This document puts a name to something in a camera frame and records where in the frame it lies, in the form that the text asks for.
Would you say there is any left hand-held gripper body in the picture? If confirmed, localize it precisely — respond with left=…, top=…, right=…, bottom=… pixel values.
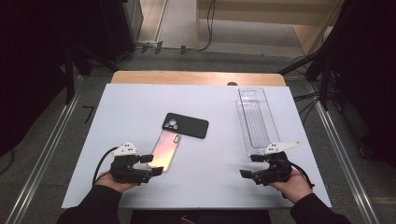
left=109, top=142, right=154, bottom=186

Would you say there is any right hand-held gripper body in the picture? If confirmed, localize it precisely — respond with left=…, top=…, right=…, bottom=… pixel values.
left=252, top=141, right=301, bottom=187

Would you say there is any iridescent pink phone case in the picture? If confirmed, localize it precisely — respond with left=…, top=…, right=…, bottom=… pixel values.
left=148, top=130, right=182, bottom=174

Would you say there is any clear plastic tray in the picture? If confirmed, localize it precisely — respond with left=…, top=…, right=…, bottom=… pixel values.
left=234, top=87, right=281, bottom=157

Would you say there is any person's left hand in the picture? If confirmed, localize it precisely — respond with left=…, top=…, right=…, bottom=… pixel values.
left=93, top=170, right=138, bottom=194

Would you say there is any person's right hand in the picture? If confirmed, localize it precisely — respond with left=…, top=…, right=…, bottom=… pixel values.
left=268, top=169, right=314, bottom=205

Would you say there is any black phone case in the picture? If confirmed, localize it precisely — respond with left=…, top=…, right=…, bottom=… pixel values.
left=162, top=112, right=210, bottom=140

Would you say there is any wooden table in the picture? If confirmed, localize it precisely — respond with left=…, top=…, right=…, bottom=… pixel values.
left=110, top=70, right=287, bottom=88

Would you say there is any black metal stand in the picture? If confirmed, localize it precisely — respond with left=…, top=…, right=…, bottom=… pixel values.
left=63, top=42, right=120, bottom=105
left=277, top=46, right=332, bottom=111

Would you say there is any dark curtain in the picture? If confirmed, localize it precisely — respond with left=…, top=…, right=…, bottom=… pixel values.
left=325, top=0, right=396, bottom=169
left=0, top=0, right=106, bottom=158

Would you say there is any black cabinet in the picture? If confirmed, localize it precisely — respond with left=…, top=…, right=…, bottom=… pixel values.
left=98, top=0, right=145, bottom=62

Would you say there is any light wooden shelf unit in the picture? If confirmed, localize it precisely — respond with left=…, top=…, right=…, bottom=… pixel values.
left=195, top=0, right=345, bottom=56

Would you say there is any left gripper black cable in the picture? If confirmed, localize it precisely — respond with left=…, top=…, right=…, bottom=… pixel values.
left=92, top=147, right=120, bottom=187

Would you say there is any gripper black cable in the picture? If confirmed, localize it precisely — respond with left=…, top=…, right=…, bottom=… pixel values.
left=92, top=147, right=120, bottom=187
left=290, top=162, right=316, bottom=189

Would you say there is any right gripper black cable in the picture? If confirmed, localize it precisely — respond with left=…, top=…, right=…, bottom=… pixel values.
left=290, top=162, right=316, bottom=189

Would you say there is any aluminium floor rail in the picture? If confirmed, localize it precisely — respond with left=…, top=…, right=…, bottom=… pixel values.
left=5, top=91, right=81, bottom=224
left=312, top=98, right=381, bottom=224

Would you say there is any bundle of black floor cables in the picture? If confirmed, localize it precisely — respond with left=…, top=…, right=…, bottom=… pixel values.
left=293, top=88, right=323, bottom=124

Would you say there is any black hanging cable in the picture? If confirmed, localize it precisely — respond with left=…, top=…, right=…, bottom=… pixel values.
left=136, top=0, right=218, bottom=53

